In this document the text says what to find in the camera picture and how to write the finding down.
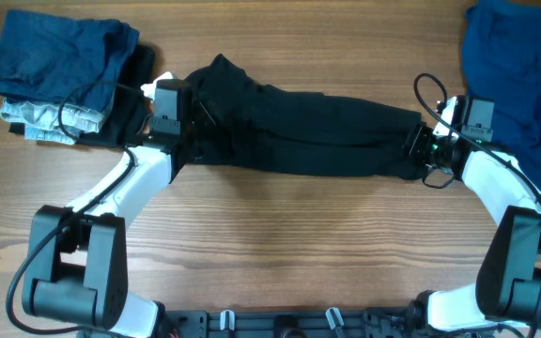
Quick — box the black polo shirt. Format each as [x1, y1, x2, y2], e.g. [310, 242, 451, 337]
[186, 54, 426, 180]

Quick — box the right black cable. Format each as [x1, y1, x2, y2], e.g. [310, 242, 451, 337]
[412, 72, 541, 338]

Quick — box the blue shirt unfolded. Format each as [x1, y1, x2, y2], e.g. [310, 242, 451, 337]
[462, 0, 541, 191]

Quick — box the left black cable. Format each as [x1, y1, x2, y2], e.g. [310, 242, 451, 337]
[5, 79, 154, 337]

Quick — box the folded navy blue garment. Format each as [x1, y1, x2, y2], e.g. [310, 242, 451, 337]
[0, 9, 139, 112]

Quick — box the folded black garment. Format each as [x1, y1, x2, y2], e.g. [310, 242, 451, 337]
[8, 43, 159, 150]

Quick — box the black cable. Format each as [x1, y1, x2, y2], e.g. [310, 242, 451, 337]
[412, 72, 541, 338]
[5, 79, 154, 337]

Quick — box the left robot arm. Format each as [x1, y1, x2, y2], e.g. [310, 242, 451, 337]
[6, 79, 193, 337]

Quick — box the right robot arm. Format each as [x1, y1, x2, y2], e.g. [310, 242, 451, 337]
[404, 96, 541, 331]

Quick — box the folded light grey garment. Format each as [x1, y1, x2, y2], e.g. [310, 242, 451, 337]
[0, 99, 114, 145]

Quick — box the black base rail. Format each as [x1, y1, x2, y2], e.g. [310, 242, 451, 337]
[166, 308, 426, 338]

